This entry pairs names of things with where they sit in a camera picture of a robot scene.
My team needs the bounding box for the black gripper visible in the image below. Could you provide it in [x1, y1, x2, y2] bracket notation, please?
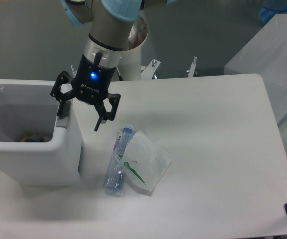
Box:
[50, 53, 121, 132]

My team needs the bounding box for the white plastic trash can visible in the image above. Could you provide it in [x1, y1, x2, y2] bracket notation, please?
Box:
[0, 79, 83, 186]

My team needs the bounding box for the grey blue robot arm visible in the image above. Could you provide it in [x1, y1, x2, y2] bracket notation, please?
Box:
[50, 0, 172, 130]

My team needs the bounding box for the trash inside can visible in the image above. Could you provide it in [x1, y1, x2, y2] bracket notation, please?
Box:
[17, 133, 52, 142]

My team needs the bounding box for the white plastic bag green print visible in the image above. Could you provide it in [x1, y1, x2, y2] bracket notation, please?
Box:
[121, 131, 172, 192]

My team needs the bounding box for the clear plastic water bottle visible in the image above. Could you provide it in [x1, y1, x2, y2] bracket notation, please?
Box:
[103, 124, 135, 197]

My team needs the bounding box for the blue cloth top right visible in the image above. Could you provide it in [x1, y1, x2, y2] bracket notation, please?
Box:
[258, 0, 287, 25]

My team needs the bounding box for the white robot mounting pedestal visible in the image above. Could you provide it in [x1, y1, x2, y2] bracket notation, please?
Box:
[118, 16, 148, 74]

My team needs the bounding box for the white metal base bracket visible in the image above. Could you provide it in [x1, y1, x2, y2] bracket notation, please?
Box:
[71, 56, 198, 81]

